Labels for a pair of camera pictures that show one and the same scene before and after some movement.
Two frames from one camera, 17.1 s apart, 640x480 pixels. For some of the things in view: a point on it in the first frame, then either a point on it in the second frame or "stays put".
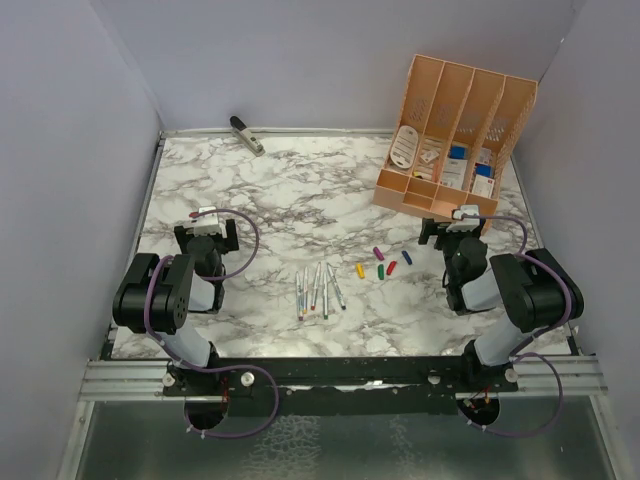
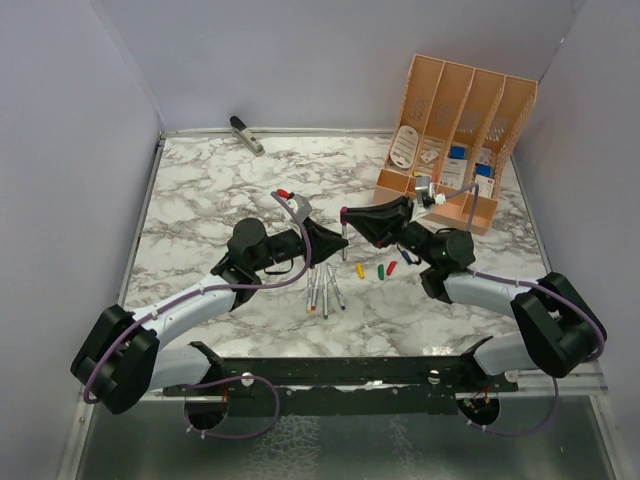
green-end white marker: [325, 297] stays put
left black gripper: [228, 243] → [322, 242]
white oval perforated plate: [404, 146] stays put
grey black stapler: [246, 136] stays put
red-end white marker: [315, 286] stays put
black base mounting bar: [339, 386] stays put
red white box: [484, 181] stays put
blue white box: [456, 167] stays put
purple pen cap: [379, 253] → [343, 210]
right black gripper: [433, 228] → [381, 220]
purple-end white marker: [299, 298] → [344, 235]
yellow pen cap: [359, 270] stays put
